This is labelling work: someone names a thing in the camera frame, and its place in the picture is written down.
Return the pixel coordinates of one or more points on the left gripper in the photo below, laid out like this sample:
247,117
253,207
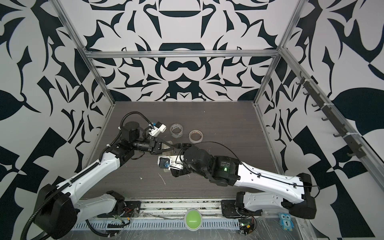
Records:
155,145

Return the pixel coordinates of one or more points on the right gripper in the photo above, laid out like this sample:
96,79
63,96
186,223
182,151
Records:
185,145

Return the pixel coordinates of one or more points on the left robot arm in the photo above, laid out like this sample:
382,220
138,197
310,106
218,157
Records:
60,207

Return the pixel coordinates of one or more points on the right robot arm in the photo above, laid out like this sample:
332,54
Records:
292,193

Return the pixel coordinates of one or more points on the beige masking tape roll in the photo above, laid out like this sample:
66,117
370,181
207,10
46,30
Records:
196,136

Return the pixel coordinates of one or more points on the clear tape roll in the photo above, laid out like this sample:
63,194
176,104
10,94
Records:
176,130

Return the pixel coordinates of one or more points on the green push button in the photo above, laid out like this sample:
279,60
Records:
193,220

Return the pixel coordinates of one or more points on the small electronics board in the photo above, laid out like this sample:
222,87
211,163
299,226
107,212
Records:
247,226

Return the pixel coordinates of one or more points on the blue owl number tag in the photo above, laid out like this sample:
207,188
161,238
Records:
286,222

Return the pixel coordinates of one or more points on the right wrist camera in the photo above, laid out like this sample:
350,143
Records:
170,162

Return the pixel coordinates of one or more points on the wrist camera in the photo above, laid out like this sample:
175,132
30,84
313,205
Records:
157,128
170,162

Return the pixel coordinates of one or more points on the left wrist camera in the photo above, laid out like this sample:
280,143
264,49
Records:
157,128

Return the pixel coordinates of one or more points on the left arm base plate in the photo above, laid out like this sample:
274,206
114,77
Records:
123,209

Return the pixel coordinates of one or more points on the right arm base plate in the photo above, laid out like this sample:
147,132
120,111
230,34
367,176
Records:
230,211

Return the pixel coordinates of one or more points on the white slotted cable duct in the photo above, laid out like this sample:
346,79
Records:
161,224

